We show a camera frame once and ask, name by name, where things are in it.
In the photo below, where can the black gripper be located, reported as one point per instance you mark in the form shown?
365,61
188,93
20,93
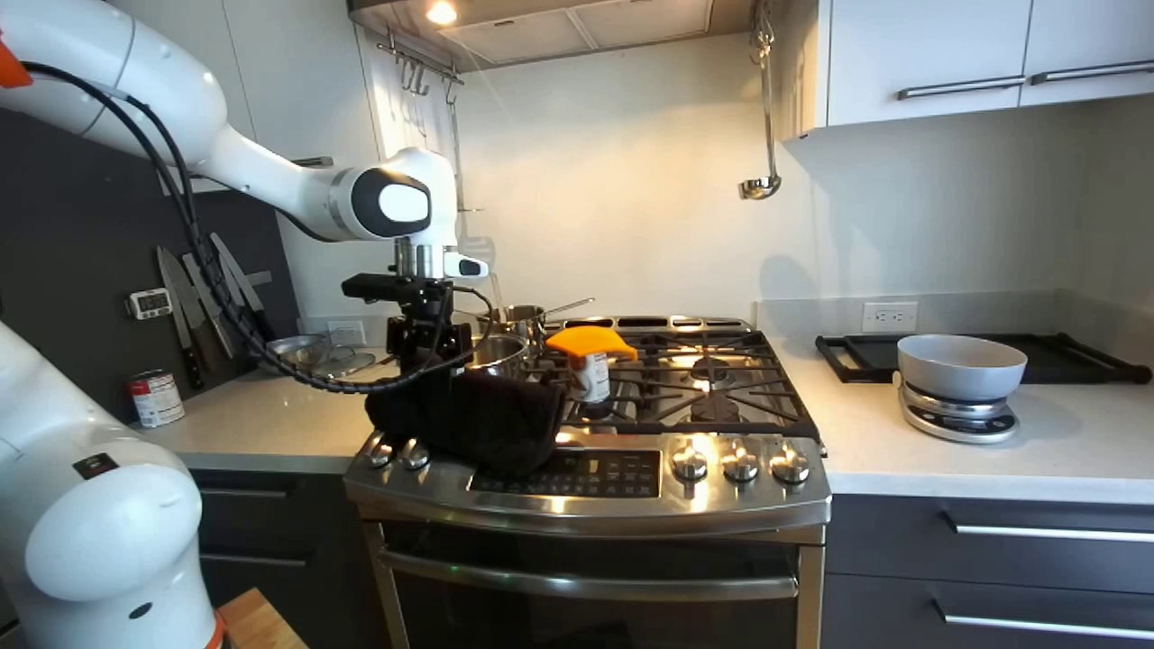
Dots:
424,330

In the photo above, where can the orange silicone mat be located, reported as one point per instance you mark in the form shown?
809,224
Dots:
587,339

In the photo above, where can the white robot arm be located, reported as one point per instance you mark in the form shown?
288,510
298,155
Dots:
97,528

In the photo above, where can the stainless steel stove range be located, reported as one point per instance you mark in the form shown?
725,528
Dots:
678,510

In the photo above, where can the round kitchen scale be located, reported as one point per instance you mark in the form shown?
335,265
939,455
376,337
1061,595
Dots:
977,423

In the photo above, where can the black tray on counter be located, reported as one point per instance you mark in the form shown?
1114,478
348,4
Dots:
1049,359

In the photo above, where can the large steel saucepan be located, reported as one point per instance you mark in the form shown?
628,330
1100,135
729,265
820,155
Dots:
501,349

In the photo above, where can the small steel saucepan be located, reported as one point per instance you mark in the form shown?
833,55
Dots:
524,318

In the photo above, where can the black oven mitt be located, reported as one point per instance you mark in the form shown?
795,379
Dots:
470,417

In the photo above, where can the glass pot lid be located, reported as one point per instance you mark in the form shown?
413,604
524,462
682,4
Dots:
318,354

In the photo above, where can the white salt shaker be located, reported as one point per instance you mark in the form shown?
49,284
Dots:
597,379

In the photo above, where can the knives on magnetic strip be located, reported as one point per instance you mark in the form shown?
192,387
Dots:
208,339

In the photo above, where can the dark lower left cabinet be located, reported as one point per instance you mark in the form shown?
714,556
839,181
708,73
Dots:
298,538

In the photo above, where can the small red white can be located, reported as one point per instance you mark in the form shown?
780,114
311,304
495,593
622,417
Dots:
155,399

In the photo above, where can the range hood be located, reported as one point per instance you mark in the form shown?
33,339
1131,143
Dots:
493,34

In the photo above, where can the wooden stool corner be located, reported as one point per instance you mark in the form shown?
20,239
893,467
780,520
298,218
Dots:
249,620

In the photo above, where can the hanging metal ladle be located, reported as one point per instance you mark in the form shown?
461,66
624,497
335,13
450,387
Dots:
770,181

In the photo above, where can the white upper cabinet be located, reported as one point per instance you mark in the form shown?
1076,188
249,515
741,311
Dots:
848,61

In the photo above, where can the grey mixing bowl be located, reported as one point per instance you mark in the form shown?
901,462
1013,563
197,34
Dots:
961,364

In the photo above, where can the dark lower right drawers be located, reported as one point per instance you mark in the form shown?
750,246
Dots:
988,573

